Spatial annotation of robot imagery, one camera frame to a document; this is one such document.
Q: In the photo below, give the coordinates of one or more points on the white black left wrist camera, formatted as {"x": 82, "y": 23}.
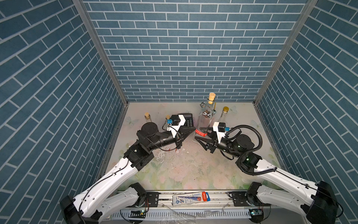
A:
{"x": 174, "y": 123}

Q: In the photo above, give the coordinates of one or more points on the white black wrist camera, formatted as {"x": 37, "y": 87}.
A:
{"x": 174, "y": 123}
{"x": 220, "y": 128}

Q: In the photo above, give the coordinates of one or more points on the clear glass bottle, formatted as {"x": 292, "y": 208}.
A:
{"x": 148, "y": 118}

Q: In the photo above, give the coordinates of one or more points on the tall gold-capped glass bottle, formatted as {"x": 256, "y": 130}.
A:
{"x": 224, "y": 114}

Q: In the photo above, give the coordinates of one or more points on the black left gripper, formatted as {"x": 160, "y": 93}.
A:
{"x": 178, "y": 138}

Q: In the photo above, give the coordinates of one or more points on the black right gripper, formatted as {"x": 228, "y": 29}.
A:
{"x": 213, "y": 144}

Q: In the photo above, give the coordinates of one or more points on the black desk calculator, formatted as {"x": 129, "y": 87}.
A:
{"x": 189, "y": 122}

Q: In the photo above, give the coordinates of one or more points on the short corked glass bottle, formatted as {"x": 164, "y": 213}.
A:
{"x": 167, "y": 117}

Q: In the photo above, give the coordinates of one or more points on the aluminium corner post right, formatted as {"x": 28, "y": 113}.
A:
{"x": 307, "y": 9}

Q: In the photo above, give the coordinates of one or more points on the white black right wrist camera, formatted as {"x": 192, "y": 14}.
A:
{"x": 220, "y": 128}

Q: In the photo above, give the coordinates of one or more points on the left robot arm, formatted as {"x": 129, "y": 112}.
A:
{"x": 96, "y": 203}

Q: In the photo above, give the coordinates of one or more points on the aluminium corner post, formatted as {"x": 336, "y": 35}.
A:
{"x": 84, "y": 15}
{"x": 307, "y": 9}

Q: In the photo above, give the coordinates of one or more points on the corked glass bottle red label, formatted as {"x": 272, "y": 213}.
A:
{"x": 205, "y": 116}

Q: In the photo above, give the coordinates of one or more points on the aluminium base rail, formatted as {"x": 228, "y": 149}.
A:
{"x": 189, "y": 207}

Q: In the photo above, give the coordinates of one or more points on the aluminium corner post left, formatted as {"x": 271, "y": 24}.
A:
{"x": 84, "y": 15}

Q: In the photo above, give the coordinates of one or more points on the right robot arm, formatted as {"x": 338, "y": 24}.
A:
{"x": 315, "y": 201}

